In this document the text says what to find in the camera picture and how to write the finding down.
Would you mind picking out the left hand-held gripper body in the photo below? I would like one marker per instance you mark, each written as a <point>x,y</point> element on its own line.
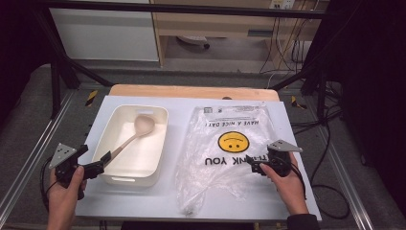
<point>65,166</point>

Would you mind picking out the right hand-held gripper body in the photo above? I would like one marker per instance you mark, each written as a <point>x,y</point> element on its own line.
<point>281,163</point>

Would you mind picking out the white plastic basin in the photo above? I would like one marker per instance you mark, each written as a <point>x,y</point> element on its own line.
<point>140,159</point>

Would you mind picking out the clear smiley plastic bag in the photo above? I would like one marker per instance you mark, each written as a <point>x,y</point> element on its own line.
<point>210,179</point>

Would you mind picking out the wooden spoon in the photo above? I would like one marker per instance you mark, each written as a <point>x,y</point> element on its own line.
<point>143,125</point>

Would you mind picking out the person's right hand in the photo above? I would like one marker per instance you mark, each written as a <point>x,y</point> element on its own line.
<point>287,188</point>

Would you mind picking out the person's left hand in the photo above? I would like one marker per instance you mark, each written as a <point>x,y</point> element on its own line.
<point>65,198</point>

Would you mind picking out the white board sheet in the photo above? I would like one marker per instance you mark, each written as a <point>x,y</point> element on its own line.
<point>178,108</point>

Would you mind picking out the wooden table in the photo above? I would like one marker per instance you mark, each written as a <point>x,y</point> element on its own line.
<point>191,92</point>

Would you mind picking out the white cabinet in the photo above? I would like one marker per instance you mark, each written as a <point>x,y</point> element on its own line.
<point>105,35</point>

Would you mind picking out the black curtain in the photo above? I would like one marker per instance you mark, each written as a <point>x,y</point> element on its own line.
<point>373,80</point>
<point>19,48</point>

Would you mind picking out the office chair base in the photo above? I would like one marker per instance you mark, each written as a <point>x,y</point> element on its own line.
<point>193,40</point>

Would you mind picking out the wooden desk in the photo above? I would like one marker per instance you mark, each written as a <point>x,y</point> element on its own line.
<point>223,27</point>

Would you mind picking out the white power strip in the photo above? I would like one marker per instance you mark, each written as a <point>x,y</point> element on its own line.
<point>282,4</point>

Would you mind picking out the aluminium rail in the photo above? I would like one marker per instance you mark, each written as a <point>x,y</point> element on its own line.
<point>348,185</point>
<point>35,153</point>

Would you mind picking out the black metal frame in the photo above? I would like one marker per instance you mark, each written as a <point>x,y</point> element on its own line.
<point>191,12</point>

